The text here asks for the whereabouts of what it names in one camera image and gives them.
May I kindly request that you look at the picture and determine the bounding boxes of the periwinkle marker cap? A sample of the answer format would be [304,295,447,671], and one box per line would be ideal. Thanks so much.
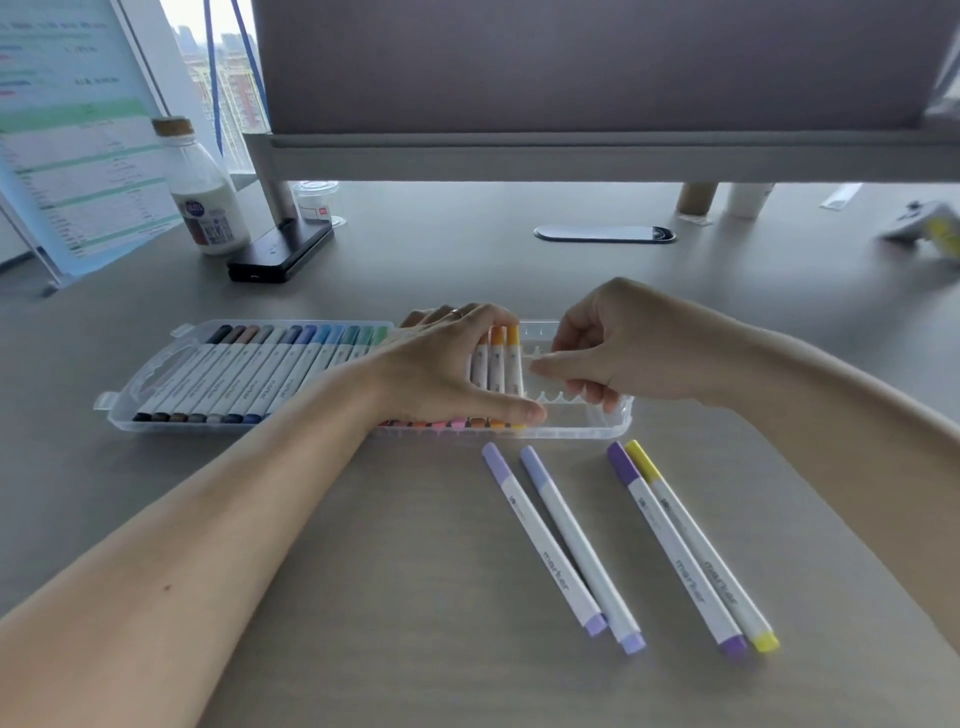
[519,446,553,490]

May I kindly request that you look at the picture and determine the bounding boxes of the periwinkle-ended white marker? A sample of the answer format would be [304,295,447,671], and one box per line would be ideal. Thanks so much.
[519,446,646,656]

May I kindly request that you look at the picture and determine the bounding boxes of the lavender-ended white marker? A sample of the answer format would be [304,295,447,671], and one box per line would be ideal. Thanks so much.
[481,442,609,639]

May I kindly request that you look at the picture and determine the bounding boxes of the brown paper cup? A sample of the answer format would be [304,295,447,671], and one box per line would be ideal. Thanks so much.
[674,182,720,217]

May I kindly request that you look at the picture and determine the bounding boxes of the purple-ended white marker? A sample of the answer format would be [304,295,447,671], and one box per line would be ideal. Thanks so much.
[607,440,749,660]

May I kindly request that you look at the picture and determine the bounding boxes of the black rectangular power bank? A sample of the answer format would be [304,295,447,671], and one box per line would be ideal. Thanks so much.
[227,219,335,285]

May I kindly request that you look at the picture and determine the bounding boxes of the brown-ended white marker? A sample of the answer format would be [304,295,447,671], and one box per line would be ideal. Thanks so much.
[152,324,249,424]

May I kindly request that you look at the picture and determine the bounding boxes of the grey desk divider shelf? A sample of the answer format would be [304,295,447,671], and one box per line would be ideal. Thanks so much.
[251,0,960,136]

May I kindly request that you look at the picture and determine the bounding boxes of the small clear jar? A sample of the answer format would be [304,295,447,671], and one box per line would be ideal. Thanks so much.
[292,179,346,226]

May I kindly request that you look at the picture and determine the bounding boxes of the sky-blue-ended white marker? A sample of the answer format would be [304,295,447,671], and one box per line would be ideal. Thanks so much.
[299,324,346,391]
[262,324,333,421]

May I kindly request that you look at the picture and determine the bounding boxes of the black-ended white marker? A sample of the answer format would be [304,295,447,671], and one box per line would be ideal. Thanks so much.
[133,324,234,423]

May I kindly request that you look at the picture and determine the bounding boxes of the yellow-green marker cap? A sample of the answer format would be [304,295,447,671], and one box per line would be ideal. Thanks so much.
[626,440,663,484]

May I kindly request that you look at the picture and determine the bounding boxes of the purple marker cap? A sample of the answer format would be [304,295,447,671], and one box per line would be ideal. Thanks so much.
[607,440,643,487]

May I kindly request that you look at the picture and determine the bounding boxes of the person's right hand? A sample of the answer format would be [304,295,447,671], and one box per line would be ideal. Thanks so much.
[524,277,753,414]

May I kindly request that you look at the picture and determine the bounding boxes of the tan-ended white marker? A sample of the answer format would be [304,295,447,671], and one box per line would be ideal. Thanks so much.
[170,324,262,424]

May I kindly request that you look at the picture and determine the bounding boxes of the navy-ended white marker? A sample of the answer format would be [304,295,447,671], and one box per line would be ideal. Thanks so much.
[223,324,304,425]

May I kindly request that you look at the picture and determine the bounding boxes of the blue-ended white marker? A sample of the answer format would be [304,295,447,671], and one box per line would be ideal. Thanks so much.
[241,324,319,427]

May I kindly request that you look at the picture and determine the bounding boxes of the person's right forearm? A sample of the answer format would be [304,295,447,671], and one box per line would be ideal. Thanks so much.
[712,322,960,661]

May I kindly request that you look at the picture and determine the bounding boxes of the copper-ended white marker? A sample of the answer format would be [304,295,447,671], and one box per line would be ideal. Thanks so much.
[470,341,493,431]

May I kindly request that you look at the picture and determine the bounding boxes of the person's left hand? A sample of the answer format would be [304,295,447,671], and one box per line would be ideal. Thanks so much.
[365,302,549,429]

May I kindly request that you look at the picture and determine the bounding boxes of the white and yellow controller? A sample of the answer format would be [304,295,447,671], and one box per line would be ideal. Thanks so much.
[877,200,960,260]

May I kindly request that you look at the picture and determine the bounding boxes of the white paper cup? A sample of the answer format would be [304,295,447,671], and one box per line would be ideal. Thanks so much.
[723,182,776,220]

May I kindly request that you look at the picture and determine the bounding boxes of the lavender marker cap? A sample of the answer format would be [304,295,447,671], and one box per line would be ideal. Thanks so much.
[481,442,515,487]

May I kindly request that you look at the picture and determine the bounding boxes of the person's left forearm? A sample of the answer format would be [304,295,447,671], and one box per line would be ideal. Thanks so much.
[0,359,391,728]

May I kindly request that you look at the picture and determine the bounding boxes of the yellow-green-tipped white marker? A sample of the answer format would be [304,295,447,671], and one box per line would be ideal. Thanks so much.
[626,440,781,654]

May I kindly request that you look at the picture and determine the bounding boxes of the clear plastic marker case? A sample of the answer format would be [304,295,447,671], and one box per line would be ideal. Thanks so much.
[93,318,635,442]

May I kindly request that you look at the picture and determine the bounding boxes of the grey desk shelf riser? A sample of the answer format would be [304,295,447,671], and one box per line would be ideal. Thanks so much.
[243,131,960,223]

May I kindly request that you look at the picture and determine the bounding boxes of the white milk bottle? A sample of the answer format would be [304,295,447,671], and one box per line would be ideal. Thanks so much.
[152,116,253,256]

